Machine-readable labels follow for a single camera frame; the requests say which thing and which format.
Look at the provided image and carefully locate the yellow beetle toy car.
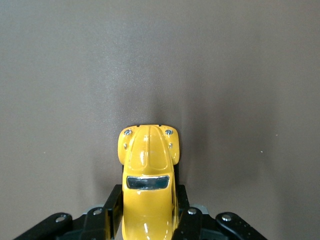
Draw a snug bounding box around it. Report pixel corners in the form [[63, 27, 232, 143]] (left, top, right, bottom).
[[116, 123, 181, 240]]

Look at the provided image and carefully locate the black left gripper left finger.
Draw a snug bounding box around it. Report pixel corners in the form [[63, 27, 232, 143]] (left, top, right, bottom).
[[14, 184, 125, 240]]

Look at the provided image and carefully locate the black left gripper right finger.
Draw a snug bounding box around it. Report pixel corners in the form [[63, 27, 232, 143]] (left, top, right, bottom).
[[172, 184, 276, 240]]

